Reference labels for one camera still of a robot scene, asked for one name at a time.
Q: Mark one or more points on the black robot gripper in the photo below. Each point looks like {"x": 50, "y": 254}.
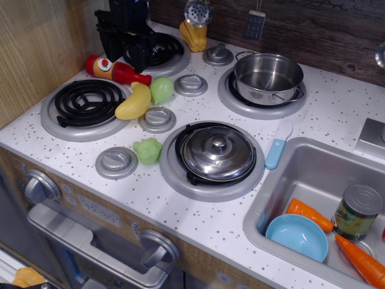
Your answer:
{"x": 124, "y": 20}

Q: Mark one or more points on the steel pot lid with knob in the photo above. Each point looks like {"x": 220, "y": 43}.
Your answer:
{"x": 214, "y": 152}

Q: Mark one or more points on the stainless steel pot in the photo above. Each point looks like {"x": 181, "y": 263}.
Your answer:
{"x": 268, "y": 79}

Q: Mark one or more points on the red toy ketchup bottle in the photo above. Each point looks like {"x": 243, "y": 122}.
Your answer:
{"x": 119, "y": 72}

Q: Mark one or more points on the back left black burner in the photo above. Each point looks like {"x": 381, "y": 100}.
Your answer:
{"x": 170, "y": 55}

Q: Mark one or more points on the black burner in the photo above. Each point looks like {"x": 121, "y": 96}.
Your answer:
{"x": 239, "y": 106}
{"x": 170, "y": 55}
{"x": 176, "y": 174}
{"x": 84, "y": 110}

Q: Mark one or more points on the light green toy pear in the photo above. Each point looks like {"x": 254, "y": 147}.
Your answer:
{"x": 161, "y": 89}

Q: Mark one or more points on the yellow toy banana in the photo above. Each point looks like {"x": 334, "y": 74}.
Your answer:
{"x": 136, "y": 105}

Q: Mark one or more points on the yellow toy bell pepper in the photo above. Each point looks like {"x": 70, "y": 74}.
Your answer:
{"x": 194, "y": 37}

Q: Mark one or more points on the silver stove knob middle upper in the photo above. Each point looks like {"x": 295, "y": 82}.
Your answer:
{"x": 190, "y": 85}

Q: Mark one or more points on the silver stove knob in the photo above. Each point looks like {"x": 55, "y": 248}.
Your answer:
{"x": 190, "y": 85}
{"x": 116, "y": 163}
{"x": 218, "y": 55}
{"x": 158, "y": 120}

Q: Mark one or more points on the front left black burner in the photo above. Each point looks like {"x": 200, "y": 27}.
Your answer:
{"x": 84, "y": 110}

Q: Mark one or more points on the silver stove knob middle lower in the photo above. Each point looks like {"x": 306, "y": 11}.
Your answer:
{"x": 158, "y": 120}

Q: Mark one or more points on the silver perforated skimmer ladle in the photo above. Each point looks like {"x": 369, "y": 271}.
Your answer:
{"x": 198, "y": 13}

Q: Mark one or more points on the silver stove knob back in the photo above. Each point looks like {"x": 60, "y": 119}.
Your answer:
{"x": 218, "y": 55}

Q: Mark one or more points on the green toy broccoli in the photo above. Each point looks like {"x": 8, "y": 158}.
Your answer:
{"x": 147, "y": 150}

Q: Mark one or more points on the back right black burner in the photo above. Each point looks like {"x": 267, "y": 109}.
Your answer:
{"x": 239, "y": 106}

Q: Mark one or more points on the silver stove knob front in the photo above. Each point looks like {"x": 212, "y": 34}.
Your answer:
{"x": 116, "y": 163}

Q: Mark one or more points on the front right black burner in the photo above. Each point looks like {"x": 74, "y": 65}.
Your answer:
{"x": 176, "y": 174}

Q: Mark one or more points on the hanging grey toy grater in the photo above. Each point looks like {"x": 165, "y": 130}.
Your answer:
{"x": 254, "y": 25}

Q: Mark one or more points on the left oven dial knob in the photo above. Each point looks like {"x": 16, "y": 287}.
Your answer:
{"x": 40, "y": 187}

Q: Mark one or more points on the oven dial knob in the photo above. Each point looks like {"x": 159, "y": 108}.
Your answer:
{"x": 158, "y": 248}
{"x": 40, "y": 187}

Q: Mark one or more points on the right oven dial knob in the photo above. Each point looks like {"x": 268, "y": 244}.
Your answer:
{"x": 158, "y": 248}

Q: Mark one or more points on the silver sink basin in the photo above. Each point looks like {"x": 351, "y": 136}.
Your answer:
{"x": 318, "y": 175}

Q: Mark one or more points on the orange toy carrot upper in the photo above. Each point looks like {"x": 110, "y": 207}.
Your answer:
{"x": 300, "y": 208}

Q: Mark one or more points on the orange toy carrot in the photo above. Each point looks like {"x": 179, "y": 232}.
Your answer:
{"x": 300, "y": 208}
{"x": 371, "y": 270}

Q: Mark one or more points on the yellow toy on floor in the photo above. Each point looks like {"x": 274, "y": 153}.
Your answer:
{"x": 26, "y": 277}

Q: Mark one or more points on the light blue bowl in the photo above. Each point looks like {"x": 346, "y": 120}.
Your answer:
{"x": 299, "y": 234}

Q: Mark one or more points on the hanging silver utensil right edge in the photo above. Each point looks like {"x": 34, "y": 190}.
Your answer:
{"x": 380, "y": 55}

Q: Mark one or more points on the silver faucet base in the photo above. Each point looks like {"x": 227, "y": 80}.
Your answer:
{"x": 371, "y": 139}

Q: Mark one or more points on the toy tin can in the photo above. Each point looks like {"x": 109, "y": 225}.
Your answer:
{"x": 356, "y": 212}

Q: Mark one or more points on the orange toy carrot lower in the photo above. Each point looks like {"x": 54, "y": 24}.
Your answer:
{"x": 371, "y": 270}

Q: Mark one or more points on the white knife blue handle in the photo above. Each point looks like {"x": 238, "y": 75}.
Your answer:
{"x": 282, "y": 134}

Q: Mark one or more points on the silver oven door handle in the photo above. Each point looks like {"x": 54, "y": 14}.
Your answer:
{"x": 78, "y": 240}

